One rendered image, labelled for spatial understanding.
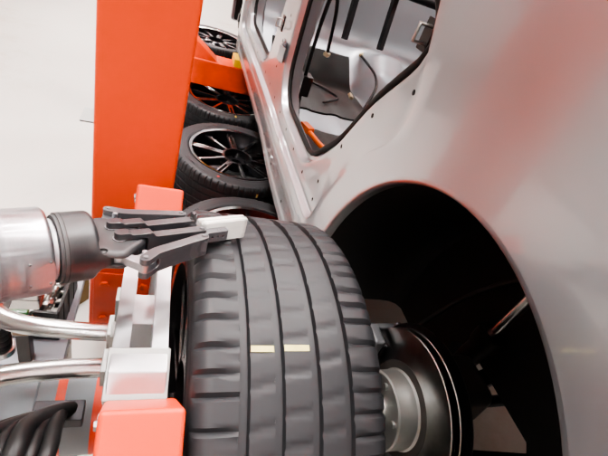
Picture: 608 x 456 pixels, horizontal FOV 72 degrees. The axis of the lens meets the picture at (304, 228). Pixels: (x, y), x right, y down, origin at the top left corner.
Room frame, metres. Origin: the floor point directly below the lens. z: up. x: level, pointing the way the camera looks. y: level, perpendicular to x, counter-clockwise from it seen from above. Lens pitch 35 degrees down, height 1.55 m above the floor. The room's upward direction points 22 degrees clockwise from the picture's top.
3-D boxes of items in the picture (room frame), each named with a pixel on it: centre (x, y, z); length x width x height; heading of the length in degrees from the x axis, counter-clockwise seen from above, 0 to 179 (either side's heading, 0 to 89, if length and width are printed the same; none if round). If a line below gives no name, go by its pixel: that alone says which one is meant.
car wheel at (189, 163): (1.92, 0.47, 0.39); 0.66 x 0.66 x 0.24
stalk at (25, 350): (0.55, 0.54, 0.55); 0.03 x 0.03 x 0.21; 26
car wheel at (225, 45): (3.74, 1.35, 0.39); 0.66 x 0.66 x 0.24
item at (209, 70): (2.65, 0.93, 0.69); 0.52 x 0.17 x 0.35; 116
